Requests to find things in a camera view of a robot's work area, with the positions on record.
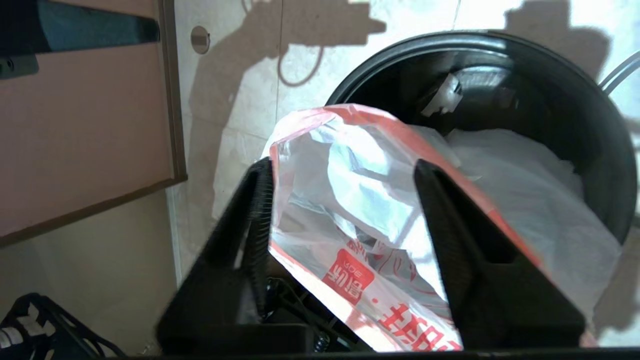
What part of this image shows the white paper scrap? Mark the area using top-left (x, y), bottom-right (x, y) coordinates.
top-left (420, 73), bottom-right (464, 119)

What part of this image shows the small round grey floor disc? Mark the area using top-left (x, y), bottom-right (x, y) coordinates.
top-left (190, 25), bottom-right (211, 55)

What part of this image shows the red printed plastic bag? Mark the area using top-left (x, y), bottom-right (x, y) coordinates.
top-left (262, 103), bottom-right (624, 354)

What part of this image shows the grey bin ring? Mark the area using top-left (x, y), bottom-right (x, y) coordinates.
top-left (597, 49), bottom-right (640, 97)

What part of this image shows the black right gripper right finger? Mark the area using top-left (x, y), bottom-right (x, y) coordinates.
top-left (413, 158), bottom-right (586, 350)

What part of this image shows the black trash bin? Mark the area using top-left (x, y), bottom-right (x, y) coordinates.
top-left (325, 30), bottom-right (639, 247)

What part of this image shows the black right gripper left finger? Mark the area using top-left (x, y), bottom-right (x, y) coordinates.
top-left (156, 156), bottom-right (275, 347)

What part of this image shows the black braided sleeve cable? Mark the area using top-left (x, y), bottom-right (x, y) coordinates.
top-left (0, 292), bottom-right (127, 359)

